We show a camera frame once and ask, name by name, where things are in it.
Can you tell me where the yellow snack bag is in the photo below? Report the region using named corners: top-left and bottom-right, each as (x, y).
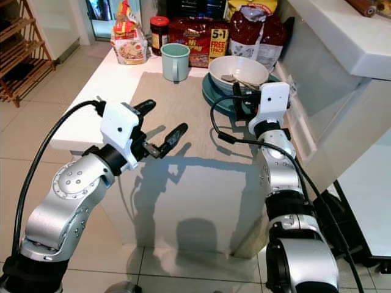
top-left (225, 0), bottom-right (279, 20)

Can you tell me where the teal round plate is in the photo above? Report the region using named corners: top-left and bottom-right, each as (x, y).
top-left (202, 73), bottom-right (279, 118)

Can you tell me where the red and white snack bag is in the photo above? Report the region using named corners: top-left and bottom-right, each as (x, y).
top-left (228, 5), bottom-right (289, 70)

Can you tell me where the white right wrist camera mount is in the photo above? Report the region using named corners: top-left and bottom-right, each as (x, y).
top-left (248, 81), bottom-right (291, 136)

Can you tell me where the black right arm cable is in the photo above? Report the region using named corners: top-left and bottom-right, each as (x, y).
top-left (210, 95), bottom-right (368, 293)

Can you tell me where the beige woven placemat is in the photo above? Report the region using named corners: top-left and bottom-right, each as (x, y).
top-left (131, 71), bottom-right (283, 164)

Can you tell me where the wooden slatted shelf rack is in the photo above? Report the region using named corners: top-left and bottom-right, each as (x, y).
top-left (0, 0), bottom-right (56, 108)

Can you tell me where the dark jar with red lid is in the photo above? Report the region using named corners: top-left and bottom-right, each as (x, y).
top-left (150, 16), bottom-right (170, 57)

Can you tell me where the clear noodle bag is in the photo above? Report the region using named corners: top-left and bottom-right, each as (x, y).
top-left (111, 0), bottom-right (149, 66)

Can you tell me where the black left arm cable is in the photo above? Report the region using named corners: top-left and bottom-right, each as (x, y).
top-left (9, 99), bottom-right (103, 260)

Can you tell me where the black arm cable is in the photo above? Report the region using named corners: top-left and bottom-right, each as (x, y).
top-left (9, 99), bottom-right (103, 260)
top-left (210, 95), bottom-right (368, 293)

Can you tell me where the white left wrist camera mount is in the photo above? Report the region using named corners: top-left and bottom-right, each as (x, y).
top-left (100, 101), bottom-right (147, 172)

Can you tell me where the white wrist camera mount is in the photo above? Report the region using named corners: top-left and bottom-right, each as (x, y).
top-left (100, 101), bottom-right (147, 172)
top-left (248, 81), bottom-right (291, 136)

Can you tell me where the white ceramic bowl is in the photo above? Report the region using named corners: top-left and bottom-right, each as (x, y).
top-left (208, 56), bottom-right (271, 96)

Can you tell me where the red multipack food package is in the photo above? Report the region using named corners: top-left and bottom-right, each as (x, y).
top-left (168, 16), bottom-right (230, 68)

